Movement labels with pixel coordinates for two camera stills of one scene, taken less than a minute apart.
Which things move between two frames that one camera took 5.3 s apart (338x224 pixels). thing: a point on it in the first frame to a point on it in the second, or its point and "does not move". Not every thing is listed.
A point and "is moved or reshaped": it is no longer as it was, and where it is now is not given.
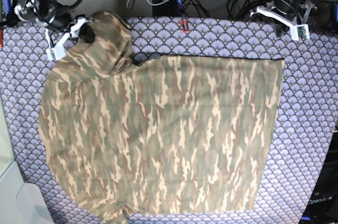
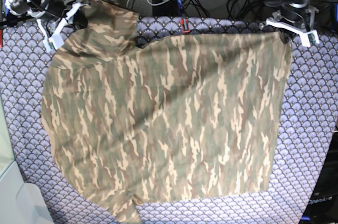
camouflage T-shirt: x=163 y=135 is moved or reshaped
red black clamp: x=187 y=30 does not move
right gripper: x=280 y=28 to x=285 y=35
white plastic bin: x=20 y=202 does not move
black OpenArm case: x=323 y=208 does not move
